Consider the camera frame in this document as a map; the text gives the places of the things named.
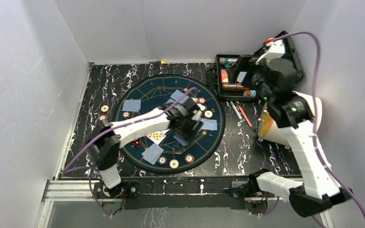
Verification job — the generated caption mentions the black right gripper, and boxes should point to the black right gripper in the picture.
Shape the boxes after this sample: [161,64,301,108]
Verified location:
[226,54,275,104]

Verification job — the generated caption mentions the blue patterned card deck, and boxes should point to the blue patterned card deck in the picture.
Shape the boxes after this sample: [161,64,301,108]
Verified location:
[236,71,247,84]

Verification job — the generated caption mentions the dealt card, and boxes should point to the dealt card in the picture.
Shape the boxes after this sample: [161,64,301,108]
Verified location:
[199,118,218,131]
[142,143,164,165]

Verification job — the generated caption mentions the cream chip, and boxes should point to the cream chip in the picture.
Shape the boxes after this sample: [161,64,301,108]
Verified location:
[204,110,213,118]
[169,159,179,169]

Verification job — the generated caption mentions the red chip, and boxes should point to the red chip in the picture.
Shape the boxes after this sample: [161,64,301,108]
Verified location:
[185,154,195,163]
[198,97,206,105]

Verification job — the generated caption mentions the face-down burn card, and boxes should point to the face-down burn card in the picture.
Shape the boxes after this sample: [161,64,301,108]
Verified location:
[170,90,189,104]

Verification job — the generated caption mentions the face-up diamonds card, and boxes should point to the face-up diamonds card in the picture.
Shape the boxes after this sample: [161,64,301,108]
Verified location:
[146,131,166,145]

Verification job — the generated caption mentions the red triangle marker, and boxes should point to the red triangle marker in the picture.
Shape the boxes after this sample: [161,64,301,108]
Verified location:
[132,139,141,148]

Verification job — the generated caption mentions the cream chip off mat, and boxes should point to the cream chip off mat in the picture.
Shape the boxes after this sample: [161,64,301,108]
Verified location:
[100,105,109,113]

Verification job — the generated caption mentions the red chip off mat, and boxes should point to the red chip off mat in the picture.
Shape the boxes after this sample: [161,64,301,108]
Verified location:
[98,114,107,121]

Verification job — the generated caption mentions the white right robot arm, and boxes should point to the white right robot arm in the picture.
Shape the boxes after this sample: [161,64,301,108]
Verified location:
[227,38,351,218]

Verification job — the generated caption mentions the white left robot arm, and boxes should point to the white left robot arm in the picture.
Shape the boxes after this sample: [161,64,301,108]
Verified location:
[85,98,206,198]

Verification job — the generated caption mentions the top poker chip row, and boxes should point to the top poker chip row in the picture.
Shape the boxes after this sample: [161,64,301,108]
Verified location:
[219,57,238,65]

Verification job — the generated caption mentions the red card deck box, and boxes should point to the red card deck box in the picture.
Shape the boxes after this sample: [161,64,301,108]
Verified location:
[221,69,229,84]

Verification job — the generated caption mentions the black foam-lined carrying case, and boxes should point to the black foam-lined carrying case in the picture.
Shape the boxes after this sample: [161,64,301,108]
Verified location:
[206,38,305,102]

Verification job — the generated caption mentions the short poker chip stack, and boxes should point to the short poker chip stack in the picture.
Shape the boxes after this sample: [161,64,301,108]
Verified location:
[243,90,257,97]

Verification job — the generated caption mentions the round blue poker mat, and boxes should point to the round blue poker mat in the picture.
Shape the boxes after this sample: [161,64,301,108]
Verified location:
[112,74,226,174]

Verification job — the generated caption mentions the green marker pen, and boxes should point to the green marker pen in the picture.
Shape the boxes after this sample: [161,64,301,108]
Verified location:
[230,101,243,121]

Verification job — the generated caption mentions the orange marker pen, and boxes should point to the orange marker pen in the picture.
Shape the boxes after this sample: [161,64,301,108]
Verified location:
[239,106,252,128]

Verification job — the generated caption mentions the white cylindrical drum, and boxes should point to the white cylindrical drum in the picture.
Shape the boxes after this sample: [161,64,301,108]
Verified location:
[257,91,323,149]

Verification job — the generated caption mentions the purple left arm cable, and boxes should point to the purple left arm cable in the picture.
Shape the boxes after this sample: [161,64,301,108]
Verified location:
[61,87,199,218]

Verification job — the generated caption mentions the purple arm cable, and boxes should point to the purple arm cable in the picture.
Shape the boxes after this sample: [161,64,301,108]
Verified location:
[264,30,365,228]
[61,87,199,218]

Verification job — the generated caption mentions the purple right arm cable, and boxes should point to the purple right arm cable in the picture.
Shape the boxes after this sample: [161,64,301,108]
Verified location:
[264,30,365,228]

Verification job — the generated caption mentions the aluminium mounting rail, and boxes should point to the aluminium mounting rail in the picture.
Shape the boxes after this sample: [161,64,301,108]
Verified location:
[37,177,333,228]

